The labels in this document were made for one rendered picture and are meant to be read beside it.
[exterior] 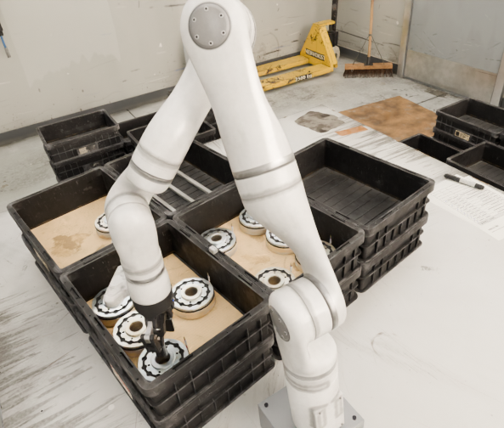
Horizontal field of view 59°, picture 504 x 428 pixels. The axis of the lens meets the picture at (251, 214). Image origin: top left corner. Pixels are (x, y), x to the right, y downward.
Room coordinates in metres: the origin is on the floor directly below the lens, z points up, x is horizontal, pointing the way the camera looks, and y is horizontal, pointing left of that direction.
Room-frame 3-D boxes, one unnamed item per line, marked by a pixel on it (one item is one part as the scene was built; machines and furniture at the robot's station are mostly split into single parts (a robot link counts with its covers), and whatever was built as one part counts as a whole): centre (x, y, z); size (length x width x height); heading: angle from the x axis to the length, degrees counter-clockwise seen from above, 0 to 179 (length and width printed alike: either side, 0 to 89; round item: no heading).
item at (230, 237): (0.90, 0.10, 0.86); 0.10 x 0.10 x 0.01
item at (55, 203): (1.00, 0.45, 0.87); 0.40 x 0.30 x 0.11; 38
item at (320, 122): (1.89, -0.35, 0.71); 0.22 x 0.19 x 0.01; 28
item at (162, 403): (0.68, 0.21, 0.87); 0.40 x 0.30 x 0.11; 38
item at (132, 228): (0.57, 0.19, 1.15); 0.09 x 0.07 x 0.15; 19
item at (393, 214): (1.05, -0.27, 0.92); 0.40 x 0.30 x 0.02; 38
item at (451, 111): (2.25, -1.33, 0.31); 0.40 x 0.30 x 0.34; 28
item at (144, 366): (0.55, 0.20, 0.86); 0.10 x 0.10 x 0.01
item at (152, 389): (0.68, 0.21, 0.92); 0.40 x 0.30 x 0.02; 38
